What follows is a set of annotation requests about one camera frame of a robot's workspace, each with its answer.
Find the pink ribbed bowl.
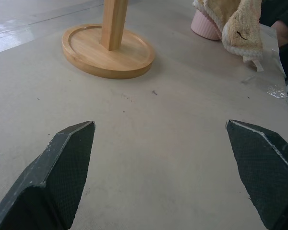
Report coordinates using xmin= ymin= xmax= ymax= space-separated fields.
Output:
xmin=191 ymin=9 xmax=222 ymax=41

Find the yellow fluffy towel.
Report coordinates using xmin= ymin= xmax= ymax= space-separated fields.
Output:
xmin=192 ymin=0 xmax=264 ymax=72

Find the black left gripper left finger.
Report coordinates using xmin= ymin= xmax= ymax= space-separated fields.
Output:
xmin=0 ymin=120 xmax=96 ymax=230

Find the wooden stand with round base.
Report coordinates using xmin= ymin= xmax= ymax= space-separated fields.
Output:
xmin=61 ymin=0 xmax=156 ymax=80

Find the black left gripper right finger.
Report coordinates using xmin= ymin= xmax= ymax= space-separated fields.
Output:
xmin=225 ymin=119 xmax=288 ymax=230

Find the person in dark clothes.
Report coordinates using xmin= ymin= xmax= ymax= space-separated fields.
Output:
xmin=259 ymin=0 xmax=288 ymax=81

